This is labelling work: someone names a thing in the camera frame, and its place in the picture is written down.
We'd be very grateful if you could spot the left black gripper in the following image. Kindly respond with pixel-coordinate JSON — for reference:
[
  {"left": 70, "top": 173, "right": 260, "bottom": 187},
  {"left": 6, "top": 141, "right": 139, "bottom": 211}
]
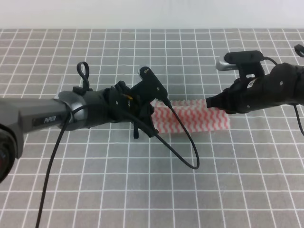
[{"left": 104, "top": 81, "right": 159, "bottom": 138}]

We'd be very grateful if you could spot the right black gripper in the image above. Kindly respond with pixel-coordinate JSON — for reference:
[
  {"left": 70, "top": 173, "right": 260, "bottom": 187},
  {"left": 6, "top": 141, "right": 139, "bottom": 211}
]
[{"left": 206, "top": 78, "right": 283, "bottom": 114}]

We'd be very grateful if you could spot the pink white wavy towel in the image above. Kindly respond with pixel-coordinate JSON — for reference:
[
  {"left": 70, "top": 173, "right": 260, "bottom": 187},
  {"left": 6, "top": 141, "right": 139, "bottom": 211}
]
[{"left": 152, "top": 99, "right": 230, "bottom": 133}]

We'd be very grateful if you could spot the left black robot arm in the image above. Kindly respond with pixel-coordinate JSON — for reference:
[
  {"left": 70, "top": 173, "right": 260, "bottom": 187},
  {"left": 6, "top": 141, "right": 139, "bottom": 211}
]
[{"left": 0, "top": 81, "right": 156, "bottom": 181}]

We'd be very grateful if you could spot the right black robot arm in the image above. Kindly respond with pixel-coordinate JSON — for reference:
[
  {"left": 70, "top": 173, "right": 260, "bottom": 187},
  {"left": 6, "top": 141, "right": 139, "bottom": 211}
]
[{"left": 206, "top": 63, "right": 304, "bottom": 114}]

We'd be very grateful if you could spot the grey grid tablecloth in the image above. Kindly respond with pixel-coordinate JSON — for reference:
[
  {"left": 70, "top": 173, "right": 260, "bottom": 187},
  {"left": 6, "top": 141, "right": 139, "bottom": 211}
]
[{"left": 0, "top": 28, "right": 304, "bottom": 228}]

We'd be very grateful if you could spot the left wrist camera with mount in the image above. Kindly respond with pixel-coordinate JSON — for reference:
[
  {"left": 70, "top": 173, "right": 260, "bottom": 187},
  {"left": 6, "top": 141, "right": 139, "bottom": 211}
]
[{"left": 134, "top": 66, "right": 168, "bottom": 104}]

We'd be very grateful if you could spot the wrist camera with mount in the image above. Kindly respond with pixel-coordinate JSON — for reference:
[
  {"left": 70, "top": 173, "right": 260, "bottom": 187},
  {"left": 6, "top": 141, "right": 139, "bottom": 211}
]
[
  {"left": 134, "top": 66, "right": 168, "bottom": 104},
  {"left": 216, "top": 50, "right": 265, "bottom": 80}
]

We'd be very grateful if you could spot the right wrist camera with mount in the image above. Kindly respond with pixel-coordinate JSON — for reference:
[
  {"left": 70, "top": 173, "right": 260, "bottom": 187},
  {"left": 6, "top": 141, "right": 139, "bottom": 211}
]
[{"left": 216, "top": 50, "right": 265, "bottom": 80}]

